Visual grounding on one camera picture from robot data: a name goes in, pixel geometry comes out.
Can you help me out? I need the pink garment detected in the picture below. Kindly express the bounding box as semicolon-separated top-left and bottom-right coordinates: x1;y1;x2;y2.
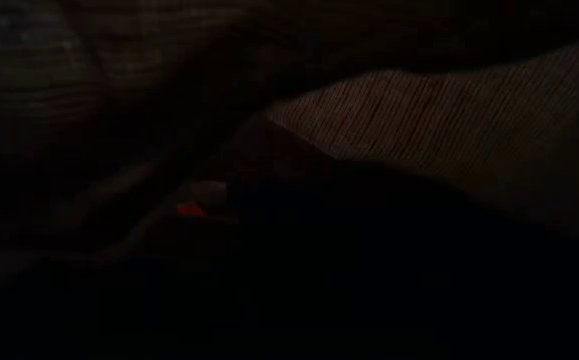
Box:
0;0;579;241

